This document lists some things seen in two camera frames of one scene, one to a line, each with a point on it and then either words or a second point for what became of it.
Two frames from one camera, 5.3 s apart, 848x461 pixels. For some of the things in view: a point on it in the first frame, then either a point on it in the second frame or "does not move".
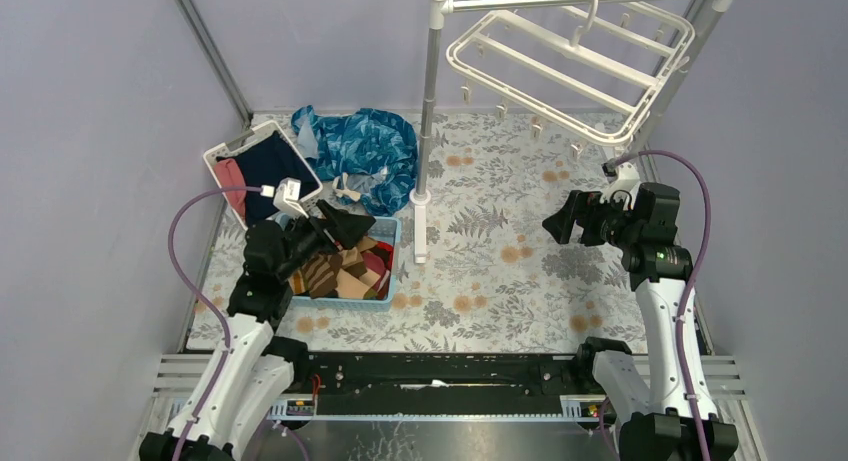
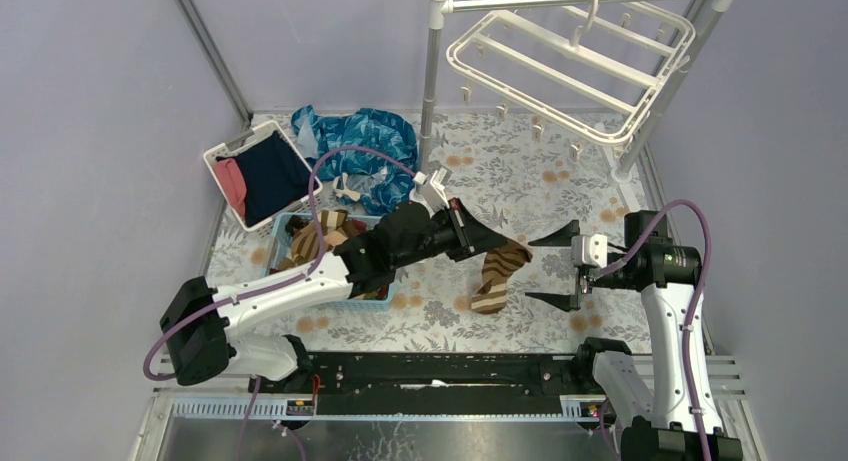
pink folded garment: x=230 y=176 does not move
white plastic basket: x=250 y=167 does not move
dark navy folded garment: x=264 y=163 does not move
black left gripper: x=323 y=232 to x=460 y=226
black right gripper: x=585 y=207 to x=566 y=302
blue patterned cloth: x=374 y=149 does not move
